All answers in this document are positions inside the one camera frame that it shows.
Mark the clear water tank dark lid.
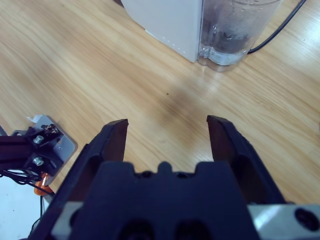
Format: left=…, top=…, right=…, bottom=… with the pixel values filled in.
left=197, top=0, right=281, bottom=73

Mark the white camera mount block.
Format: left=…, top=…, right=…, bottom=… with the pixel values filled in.
left=26, top=113, right=79, bottom=186

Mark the white capsule coffee machine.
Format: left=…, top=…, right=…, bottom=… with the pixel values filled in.
left=119, top=0, right=204, bottom=64

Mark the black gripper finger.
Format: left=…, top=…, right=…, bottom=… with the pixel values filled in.
left=27, top=118, right=129, bottom=240
left=206, top=114, right=294, bottom=205

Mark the white tape tab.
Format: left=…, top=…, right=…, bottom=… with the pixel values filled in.
left=25, top=113, right=43, bottom=124

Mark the orange cable connector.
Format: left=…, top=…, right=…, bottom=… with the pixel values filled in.
left=34, top=173, right=55, bottom=198

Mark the black machine power cable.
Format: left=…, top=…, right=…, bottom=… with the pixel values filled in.
left=247, top=0, right=309, bottom=54

